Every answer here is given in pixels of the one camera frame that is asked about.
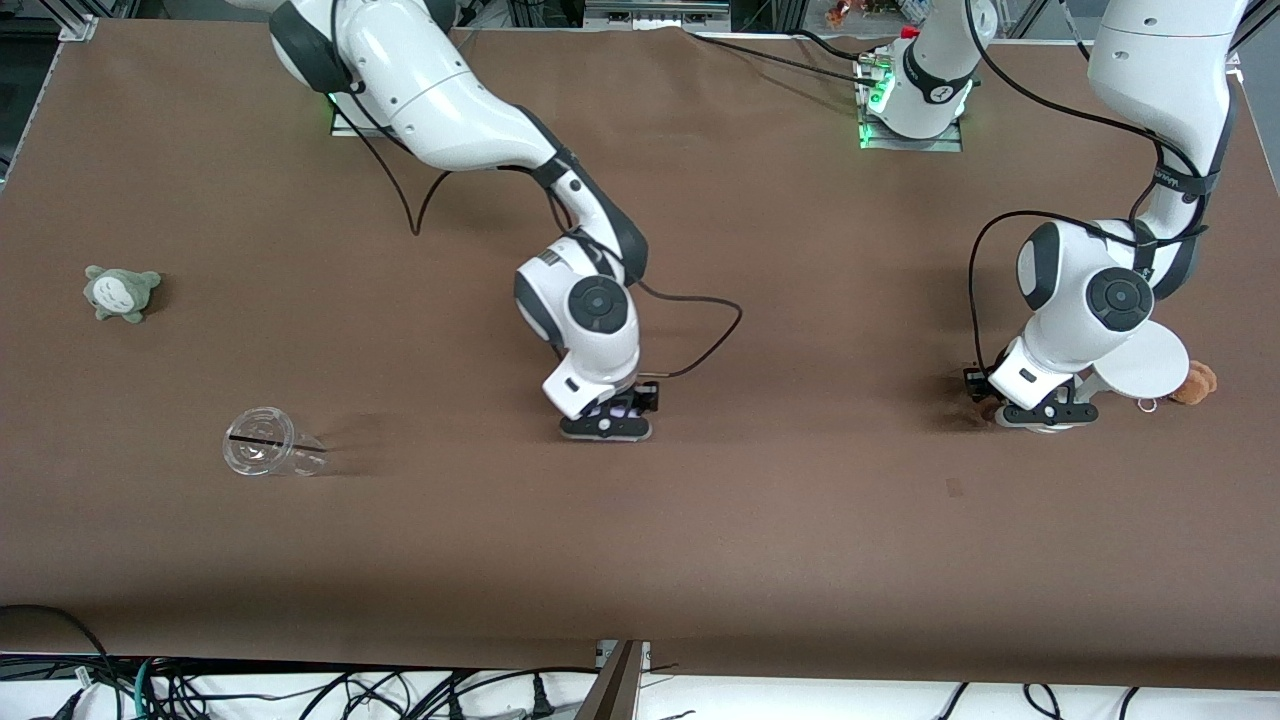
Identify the white round desk lamp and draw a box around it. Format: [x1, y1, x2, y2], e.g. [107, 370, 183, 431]
[1010, 318, 1192, 434]

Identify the grey metal beam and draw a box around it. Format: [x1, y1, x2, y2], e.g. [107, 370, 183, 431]
[573, 641, 646, 720]

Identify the clear plastic cup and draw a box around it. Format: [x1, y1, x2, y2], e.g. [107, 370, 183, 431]
[221, 405, 330, 479]

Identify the black straw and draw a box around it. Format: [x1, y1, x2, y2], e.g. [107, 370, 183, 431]
[227, 434, 327, 453]

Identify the grey device box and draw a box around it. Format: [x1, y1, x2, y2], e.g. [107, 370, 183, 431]
[584, 0, 733, 32]

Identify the grey owl plush toy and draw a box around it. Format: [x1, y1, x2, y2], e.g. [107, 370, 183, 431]
[83, 265, 163, 324]

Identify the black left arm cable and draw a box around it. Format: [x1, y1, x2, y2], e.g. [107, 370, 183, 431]
[963, 0, 1219, 379]

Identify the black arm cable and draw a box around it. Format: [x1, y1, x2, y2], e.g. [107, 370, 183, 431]
[963, 0, 1219, 379]
[328, 0, 746, 381]

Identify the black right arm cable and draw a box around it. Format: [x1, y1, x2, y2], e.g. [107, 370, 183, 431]
[328, 0, 746, 381]

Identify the brown teddy bear keychain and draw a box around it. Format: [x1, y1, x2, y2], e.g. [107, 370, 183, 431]
[1137, 361, 1220, 414]

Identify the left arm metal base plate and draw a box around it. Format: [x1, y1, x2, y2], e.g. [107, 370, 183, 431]
[857, 53, 964, 154]

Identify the long black table cable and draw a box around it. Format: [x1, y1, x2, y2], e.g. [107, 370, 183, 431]
[692, 33, 879, 88]

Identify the short black table cable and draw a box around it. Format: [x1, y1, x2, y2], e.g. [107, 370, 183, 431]
[790, 27, 877, 65]

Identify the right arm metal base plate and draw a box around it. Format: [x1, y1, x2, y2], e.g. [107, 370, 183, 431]
[329, 95, 403, 138]

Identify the aluminium frame corner post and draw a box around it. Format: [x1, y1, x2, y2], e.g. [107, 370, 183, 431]
[1225, 0, 1280, 73]

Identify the thick black floor cable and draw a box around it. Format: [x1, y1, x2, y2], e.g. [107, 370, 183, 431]
[0, 604, 113, 720]

